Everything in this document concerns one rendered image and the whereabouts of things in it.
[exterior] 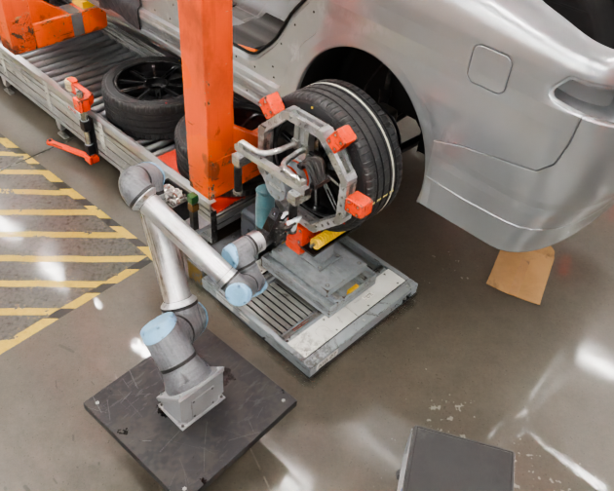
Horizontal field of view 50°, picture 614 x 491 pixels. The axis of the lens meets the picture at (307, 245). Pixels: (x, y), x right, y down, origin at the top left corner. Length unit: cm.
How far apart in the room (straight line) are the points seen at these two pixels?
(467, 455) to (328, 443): 64
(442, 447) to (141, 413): 117
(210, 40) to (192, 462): 166
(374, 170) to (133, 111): 180
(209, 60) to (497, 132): 120
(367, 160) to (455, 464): 122
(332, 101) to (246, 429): 136
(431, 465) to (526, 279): 160
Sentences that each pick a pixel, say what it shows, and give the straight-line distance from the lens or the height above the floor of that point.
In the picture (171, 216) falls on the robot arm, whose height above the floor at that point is 100.
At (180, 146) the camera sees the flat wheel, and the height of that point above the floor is 49.
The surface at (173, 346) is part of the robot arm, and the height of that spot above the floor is 60.
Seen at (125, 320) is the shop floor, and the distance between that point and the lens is 344.
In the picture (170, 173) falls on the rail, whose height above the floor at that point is 39.
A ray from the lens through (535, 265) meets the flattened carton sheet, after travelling 401.
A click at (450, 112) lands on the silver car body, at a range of 270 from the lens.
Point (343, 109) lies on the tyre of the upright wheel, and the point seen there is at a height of 116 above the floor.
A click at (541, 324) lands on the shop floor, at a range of 369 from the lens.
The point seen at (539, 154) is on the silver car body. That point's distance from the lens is 256.
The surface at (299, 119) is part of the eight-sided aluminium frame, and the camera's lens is 275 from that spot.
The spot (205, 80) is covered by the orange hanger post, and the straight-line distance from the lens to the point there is 289.
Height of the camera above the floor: 256
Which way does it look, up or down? 42 degrees down
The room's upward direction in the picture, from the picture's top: 5 degrees clockwise
